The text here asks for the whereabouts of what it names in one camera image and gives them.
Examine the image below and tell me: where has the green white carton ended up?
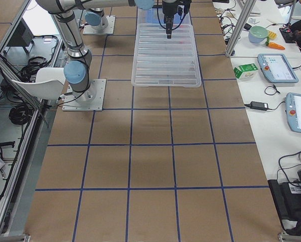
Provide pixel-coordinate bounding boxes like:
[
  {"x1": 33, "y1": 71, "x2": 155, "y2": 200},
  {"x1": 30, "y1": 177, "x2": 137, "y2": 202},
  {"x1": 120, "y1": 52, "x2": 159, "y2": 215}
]
[{"x1": 234, "y1": 64, "x2": 258, "y2": 79}]

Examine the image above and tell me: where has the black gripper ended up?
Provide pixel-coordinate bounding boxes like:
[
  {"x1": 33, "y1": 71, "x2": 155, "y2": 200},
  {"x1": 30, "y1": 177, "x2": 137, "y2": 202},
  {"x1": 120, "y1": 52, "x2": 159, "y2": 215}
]
[{"x1": 162, "y1": 0, "x2": 179, "y2": 39}]

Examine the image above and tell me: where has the clear plastic storage box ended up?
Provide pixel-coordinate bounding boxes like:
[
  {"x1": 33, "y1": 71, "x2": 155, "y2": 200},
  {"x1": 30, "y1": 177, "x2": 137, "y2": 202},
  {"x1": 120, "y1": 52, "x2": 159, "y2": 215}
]
[{"x1": 137, "y1": 6, "x2": 191, "y2": 27}]

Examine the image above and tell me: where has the black power adapter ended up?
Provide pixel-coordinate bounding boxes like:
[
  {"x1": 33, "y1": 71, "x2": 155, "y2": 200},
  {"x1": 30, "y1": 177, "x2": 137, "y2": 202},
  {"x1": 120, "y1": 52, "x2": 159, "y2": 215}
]
[{"x1": 249, "y1": 101, "x2": 269, "y2": 111}]

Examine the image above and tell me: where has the blue plastic tray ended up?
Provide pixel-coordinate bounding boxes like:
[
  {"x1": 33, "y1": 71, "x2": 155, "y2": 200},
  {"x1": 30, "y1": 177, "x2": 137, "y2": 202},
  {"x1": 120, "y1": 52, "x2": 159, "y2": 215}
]
[{"x1": 143, "y1": 8, "x2": 164, "y2": 25}]

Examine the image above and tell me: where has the clear plastic box lid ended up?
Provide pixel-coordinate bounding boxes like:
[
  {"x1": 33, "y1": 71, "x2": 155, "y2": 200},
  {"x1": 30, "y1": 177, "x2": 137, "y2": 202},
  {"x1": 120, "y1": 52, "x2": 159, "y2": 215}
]
[{"x1": 131, "y1": 23, "x2": 201, "y2": 88}]

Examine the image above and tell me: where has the green bowl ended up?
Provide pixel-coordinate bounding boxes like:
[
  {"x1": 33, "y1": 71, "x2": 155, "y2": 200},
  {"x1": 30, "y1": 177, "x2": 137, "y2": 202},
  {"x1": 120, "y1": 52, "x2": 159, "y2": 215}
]
[{"x1": 248, "y1": 26, "x2": 268, "y2": 43}]

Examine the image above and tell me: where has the teach pendant tablet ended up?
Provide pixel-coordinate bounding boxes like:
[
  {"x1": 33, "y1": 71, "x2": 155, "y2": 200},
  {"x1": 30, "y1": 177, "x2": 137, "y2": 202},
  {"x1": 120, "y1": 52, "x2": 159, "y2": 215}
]
[
  {"x1": 285, "y1": 93, "x2": 301, "y2": 133},
  {"x1": 257, "y1": 53, "x2": 299, "y2": 83}
]

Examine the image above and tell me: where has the white chair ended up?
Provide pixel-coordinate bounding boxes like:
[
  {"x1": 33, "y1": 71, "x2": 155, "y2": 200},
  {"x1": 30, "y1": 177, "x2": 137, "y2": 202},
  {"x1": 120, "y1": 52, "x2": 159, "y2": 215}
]
[{"x1": 12, "y1": 68, "x2": 65, "y2": 100}]

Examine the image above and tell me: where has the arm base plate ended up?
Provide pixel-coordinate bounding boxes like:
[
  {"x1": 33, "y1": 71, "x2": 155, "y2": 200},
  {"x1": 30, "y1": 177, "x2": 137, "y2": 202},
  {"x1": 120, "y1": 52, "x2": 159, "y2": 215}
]
[
  {"x1": 83, "y1": 14, "x2": 115, "y2": 35},
  {"x1": 62, "y1": 79, "x2": 106, "y2": 111}
]

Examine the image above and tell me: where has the aluminium frame post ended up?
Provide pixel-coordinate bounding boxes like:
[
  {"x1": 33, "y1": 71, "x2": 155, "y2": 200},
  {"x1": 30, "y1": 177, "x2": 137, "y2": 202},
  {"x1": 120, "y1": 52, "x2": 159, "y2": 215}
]
[{"x1": 225, "y1": 0, "x2": 256, "y2": 57}]

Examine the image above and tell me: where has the toy carrot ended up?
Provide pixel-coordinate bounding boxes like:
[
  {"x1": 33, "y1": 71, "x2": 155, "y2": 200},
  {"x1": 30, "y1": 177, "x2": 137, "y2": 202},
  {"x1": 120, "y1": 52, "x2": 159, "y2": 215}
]
[{"x1": 265, "y1": 37, "x2": 285, "y2": 50}]

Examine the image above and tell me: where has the yellow toy corn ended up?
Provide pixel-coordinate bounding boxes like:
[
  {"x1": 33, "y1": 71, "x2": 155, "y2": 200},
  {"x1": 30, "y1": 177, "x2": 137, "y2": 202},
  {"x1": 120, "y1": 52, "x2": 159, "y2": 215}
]
[{"x1": 268, "y1": 31, "x2": 277, "y2": 40}]

